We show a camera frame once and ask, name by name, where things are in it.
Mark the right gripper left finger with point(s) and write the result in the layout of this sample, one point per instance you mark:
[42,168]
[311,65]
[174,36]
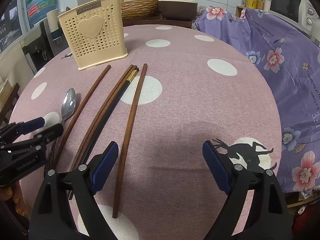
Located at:
[52,216]

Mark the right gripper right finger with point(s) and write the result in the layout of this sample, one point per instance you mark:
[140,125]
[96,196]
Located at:
[268,216]

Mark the black gold-band chopstick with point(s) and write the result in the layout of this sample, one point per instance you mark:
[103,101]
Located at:
[95,171]

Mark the wooden handled steel spoon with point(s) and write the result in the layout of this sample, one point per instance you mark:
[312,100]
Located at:
[50,159]

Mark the water dispenser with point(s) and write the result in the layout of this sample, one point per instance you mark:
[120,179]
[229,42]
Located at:
[39,47]

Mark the cream plastic utensil holder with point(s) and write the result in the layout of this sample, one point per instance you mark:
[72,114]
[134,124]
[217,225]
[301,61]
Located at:
[94,32]

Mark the dark wooden counter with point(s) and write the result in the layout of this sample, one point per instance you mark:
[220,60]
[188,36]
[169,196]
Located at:
[157,20]

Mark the pink polka dot tablecloth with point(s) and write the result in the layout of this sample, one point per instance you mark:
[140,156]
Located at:
[197,88]

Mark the purple floral cloth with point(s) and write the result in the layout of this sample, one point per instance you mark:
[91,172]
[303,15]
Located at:
[289,62]

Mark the woven basin sink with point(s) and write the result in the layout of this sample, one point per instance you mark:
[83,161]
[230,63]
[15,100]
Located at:
[139,9]

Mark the white brown rice cooker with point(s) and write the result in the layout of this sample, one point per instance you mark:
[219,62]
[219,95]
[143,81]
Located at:
[180,10]

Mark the white microwave oven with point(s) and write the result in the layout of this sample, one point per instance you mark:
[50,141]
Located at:
[299,13]

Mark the window with frame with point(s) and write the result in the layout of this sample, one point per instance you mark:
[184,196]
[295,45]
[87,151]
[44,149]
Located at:
[14,23]

